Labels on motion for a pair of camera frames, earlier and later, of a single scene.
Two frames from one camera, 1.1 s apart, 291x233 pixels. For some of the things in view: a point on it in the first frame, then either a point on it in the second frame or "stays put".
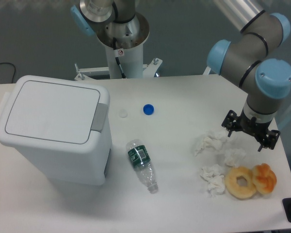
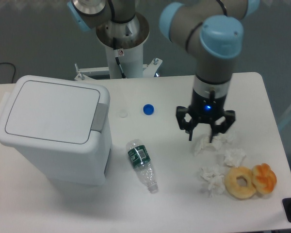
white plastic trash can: [64, 129] stays put
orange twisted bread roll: [264, 177] stays put
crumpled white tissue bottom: [212, 174] stays put
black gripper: [258, 129] -> [205, 109]
